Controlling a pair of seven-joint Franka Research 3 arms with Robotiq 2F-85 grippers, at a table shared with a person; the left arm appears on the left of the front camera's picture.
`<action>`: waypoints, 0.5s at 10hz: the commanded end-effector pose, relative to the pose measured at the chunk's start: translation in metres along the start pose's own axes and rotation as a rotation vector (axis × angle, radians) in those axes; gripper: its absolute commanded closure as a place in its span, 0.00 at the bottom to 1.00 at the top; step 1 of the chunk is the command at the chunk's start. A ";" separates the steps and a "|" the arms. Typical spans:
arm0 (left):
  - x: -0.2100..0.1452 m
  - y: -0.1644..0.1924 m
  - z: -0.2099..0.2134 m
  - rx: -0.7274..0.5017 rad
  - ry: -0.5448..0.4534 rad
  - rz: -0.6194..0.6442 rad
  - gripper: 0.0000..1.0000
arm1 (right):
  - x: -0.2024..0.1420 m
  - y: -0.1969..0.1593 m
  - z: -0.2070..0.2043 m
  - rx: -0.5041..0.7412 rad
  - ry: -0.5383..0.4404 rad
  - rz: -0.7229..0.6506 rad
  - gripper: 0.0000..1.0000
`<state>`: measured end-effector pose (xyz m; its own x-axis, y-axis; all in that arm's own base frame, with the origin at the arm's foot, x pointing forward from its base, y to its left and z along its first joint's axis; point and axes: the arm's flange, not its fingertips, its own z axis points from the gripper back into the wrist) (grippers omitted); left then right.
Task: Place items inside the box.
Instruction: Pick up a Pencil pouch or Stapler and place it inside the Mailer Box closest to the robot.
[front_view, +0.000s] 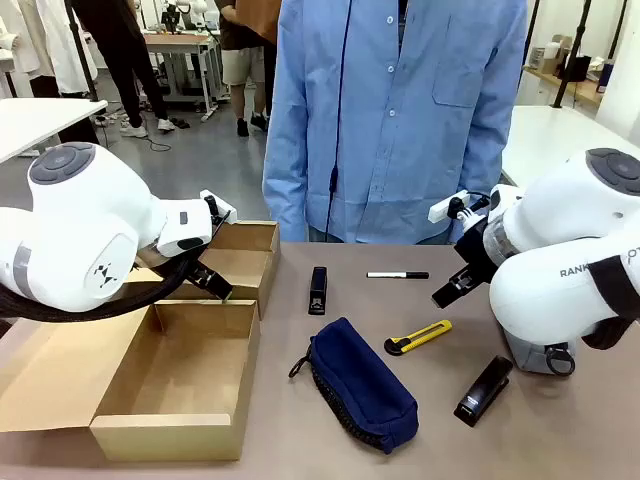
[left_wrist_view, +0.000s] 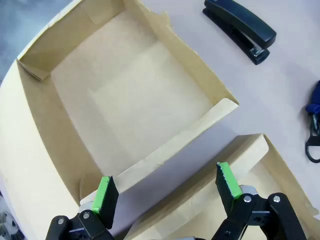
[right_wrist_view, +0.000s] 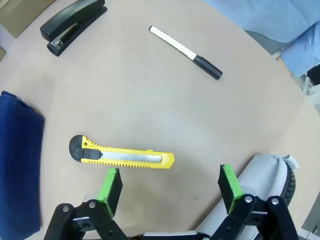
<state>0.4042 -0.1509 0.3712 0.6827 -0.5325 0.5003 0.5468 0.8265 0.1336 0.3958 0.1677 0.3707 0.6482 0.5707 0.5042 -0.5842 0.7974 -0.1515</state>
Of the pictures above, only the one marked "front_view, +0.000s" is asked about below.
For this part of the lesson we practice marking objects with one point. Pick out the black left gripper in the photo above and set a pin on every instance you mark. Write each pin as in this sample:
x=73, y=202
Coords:
x=198, y=272

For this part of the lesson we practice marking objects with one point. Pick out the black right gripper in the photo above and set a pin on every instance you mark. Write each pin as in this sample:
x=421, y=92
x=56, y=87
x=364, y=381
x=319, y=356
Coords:
x=475, y=255

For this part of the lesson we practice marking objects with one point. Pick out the blue fabric pencil case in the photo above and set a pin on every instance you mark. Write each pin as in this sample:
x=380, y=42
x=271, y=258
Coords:
x=360, y=380

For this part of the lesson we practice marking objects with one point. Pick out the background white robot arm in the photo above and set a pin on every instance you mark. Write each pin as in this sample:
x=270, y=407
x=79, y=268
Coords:
x=187, y=10

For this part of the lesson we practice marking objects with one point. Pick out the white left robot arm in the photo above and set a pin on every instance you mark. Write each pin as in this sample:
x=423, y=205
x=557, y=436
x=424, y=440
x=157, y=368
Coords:
x=90, y=225

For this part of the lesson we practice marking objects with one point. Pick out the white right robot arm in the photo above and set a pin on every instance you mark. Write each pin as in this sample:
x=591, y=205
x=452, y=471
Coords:
x=550, y=240

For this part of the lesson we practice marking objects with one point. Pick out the large open cardboard box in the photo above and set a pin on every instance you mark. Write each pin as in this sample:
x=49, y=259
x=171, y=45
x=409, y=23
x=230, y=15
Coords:
x=175, y=360

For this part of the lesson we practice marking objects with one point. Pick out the small brown cardboard box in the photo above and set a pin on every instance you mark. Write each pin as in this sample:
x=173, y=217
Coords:
x=552, y=57

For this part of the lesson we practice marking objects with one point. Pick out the black box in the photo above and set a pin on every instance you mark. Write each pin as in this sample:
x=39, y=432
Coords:
x=580, y=67

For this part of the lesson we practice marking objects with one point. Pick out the yellow utility knife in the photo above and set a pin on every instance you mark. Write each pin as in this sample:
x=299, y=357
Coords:
x=422, y=334

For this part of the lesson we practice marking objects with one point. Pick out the black and white marker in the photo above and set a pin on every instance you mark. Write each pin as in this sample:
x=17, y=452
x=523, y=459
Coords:
x=395, y=275

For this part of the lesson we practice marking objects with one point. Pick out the small black stapler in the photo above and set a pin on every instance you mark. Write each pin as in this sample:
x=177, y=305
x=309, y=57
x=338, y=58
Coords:
x=317, y=290

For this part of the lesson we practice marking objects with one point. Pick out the large black stapler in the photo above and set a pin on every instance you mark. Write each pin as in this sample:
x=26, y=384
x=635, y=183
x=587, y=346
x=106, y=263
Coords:
x=484, y=390

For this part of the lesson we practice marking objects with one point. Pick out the person in blue shirt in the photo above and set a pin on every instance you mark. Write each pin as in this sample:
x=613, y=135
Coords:
x=400, y=125

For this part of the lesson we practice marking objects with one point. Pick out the white long table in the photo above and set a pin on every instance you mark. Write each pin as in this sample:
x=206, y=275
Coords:
x=550, y=140

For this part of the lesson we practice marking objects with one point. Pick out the person in beige shorts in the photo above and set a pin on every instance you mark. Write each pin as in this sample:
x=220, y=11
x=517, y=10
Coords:
x=242, y=65

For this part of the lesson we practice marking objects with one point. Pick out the wooden shelf board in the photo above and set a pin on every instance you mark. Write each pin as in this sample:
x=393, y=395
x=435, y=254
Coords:
x=560, y=82

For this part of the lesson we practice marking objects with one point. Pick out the white side table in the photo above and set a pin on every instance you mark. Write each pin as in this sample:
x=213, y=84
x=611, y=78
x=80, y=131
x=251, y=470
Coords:
x=45, y=120

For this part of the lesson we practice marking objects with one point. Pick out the background workbench with metal legs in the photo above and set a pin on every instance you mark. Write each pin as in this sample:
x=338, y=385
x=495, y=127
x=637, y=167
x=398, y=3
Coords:
x=180, y=45

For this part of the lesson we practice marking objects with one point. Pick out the person in black clothes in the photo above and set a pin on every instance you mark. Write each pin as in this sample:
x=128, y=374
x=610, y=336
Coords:
x=125, y=60

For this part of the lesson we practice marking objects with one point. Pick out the dark blue bottle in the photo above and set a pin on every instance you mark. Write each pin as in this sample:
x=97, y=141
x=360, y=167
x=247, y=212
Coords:
x=605, y=77

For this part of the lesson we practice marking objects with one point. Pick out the black tripod pole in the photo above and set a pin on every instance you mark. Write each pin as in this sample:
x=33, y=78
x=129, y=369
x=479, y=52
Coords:
x=572, y=50
x=82, y=50

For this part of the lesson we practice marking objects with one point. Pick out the person in white coat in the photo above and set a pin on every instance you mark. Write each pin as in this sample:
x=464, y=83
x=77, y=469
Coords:
x=45, y=45

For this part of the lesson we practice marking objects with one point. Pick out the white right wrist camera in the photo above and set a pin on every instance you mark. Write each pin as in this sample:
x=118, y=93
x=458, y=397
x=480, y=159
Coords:
x=447, y=207

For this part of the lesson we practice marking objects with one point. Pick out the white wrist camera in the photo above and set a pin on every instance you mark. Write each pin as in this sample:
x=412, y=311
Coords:
x=447, y=207
x=216, y=204

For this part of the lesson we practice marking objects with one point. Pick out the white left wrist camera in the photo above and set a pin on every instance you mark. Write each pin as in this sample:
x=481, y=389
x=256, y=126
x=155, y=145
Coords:
x=216, y=204

